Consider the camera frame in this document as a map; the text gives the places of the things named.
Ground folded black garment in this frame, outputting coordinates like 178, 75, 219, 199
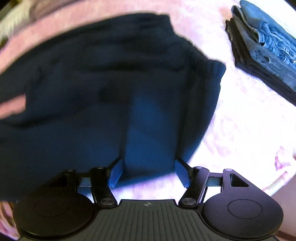
225, 20, 296, 105

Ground cream upholstered headboard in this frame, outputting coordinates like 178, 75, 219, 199
0, 0, 35, 44

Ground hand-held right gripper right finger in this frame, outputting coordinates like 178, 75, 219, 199
174, 159, 250, 208

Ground navy knit sweater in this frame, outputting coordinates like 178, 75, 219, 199
0, 13, 227, 202

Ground folded blue jeans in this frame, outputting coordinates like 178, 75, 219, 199
231, 0, 296, 93

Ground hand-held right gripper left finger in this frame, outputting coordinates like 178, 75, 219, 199
50, 158, 125, 208

